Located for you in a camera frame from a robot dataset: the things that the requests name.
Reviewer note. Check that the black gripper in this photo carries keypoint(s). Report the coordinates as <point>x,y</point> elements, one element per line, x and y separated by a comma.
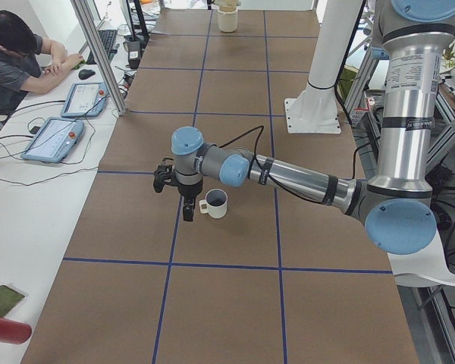
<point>189,190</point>

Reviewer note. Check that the white mug with HOME print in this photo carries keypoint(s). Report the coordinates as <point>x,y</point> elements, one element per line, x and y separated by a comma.
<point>215,203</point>

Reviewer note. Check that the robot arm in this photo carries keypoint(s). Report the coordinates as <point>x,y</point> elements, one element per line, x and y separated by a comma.
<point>394,205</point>

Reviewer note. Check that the far blue teach pendant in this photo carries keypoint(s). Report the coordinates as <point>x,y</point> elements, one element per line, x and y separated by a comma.
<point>85,100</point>

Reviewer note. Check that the blue teach pendant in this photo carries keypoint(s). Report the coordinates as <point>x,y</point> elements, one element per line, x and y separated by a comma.
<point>54,140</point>
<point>85,100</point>

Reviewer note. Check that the near blue teach pendant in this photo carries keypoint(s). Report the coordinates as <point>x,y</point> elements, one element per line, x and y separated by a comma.
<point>54,140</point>

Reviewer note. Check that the black computer mouse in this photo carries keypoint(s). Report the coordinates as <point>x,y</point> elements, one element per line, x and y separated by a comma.
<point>84,74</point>

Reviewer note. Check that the black keyboard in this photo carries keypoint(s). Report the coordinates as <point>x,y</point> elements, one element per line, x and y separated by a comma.
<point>108,41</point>

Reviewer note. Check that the cream plastic basket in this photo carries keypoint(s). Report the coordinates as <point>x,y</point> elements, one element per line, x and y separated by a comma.
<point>227,17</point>

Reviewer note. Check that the green cloth bag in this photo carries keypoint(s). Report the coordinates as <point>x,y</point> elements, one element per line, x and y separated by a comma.
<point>9,298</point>

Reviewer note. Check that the person in grey shirt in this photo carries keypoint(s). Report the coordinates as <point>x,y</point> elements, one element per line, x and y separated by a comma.
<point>29,63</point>

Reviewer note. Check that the red cylinder bottle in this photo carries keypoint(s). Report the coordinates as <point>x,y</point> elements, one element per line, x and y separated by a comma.
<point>13,332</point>

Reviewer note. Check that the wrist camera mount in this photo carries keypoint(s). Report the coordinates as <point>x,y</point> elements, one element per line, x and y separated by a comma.
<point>164,176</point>

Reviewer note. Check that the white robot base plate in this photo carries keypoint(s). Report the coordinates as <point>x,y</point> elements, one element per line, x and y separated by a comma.
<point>312,116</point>

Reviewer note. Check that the aluminium frame post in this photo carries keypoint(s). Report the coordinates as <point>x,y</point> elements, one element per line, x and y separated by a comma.
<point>91,34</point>

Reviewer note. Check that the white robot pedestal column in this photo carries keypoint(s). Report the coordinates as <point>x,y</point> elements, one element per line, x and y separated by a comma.
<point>340,19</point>

